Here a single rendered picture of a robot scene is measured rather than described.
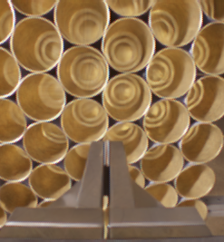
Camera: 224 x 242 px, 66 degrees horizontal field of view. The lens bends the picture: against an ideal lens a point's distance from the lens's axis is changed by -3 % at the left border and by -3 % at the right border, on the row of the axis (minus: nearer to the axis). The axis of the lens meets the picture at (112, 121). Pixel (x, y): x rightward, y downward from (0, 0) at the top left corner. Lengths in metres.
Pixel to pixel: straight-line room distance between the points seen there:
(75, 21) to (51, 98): 0.14
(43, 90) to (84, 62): 0.09
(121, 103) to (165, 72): 0.10
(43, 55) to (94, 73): 0.09
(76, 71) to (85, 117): 0.08
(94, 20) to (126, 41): 0.06
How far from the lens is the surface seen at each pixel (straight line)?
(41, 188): 0.35
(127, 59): 0.32
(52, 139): 0.36
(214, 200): 0.40
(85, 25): 0.33
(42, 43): 0.34
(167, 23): 0.34
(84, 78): 0.32
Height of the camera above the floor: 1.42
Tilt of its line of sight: 76 degrees down
